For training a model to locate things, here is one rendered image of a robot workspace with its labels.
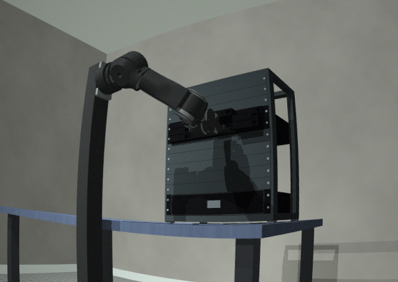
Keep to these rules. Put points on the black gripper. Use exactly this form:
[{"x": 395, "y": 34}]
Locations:
[{"x": 210, "y": 125}]

